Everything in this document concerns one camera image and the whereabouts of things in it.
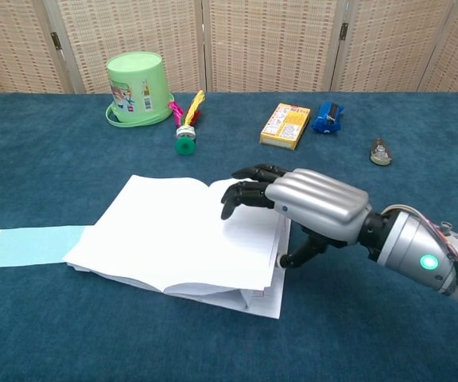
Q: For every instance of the feather shuttlecock with green base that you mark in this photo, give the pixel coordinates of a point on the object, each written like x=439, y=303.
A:
x=185, y=145

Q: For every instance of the small glass bottle ornament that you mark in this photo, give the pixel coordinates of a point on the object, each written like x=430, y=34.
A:
x=381, y=153

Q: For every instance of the blue pencil sharpener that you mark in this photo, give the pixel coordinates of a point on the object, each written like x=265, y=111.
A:
x=326, y=119

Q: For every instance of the white lined notebook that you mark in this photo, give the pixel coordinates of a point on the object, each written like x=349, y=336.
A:
x=165, y=238

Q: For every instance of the right silver and black robot hand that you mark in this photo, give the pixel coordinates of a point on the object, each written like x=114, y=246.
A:
x=320, y=203

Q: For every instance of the yellow card box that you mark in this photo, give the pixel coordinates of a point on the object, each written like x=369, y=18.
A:
x=284, y=125

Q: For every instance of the woven folding screen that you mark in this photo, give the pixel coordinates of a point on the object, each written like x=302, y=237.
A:
x=268, y=40

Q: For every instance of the dark metal screen hinge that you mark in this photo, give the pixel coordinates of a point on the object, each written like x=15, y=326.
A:
x=344, y=32
x=56, y=41

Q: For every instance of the white and light-blue bookmark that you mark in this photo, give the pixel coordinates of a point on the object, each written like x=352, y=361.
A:
x=34, y=246

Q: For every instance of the upturned green plastic bucket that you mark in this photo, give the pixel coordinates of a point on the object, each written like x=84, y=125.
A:
x=137, y=87

